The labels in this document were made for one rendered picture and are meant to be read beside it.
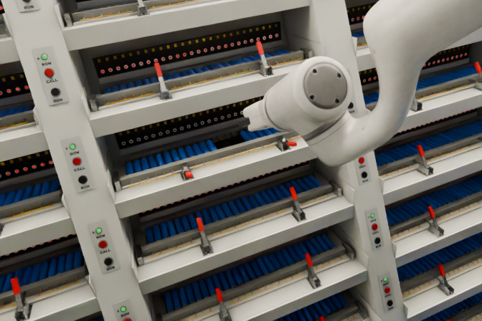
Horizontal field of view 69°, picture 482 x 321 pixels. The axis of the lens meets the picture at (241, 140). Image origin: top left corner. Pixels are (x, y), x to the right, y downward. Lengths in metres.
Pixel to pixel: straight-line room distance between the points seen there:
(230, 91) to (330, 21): 0.33
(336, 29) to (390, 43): 0.59
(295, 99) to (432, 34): 0.16
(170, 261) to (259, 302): 0.28
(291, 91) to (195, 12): 0.48
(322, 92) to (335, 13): 0.57
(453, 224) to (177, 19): 1.04
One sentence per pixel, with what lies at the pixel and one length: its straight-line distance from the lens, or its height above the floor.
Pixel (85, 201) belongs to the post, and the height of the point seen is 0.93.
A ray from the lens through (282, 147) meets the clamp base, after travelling 0.92.
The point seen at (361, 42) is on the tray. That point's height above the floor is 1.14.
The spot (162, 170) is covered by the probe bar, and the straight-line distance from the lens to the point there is 0.90.
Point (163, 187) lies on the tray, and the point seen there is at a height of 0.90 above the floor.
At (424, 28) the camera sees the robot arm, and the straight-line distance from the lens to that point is 0.42.
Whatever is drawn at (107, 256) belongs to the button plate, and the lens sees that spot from 0.90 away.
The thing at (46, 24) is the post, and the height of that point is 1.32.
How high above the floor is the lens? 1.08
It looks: 8 degrees down
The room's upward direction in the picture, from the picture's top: 14 degrees counter-clockwise
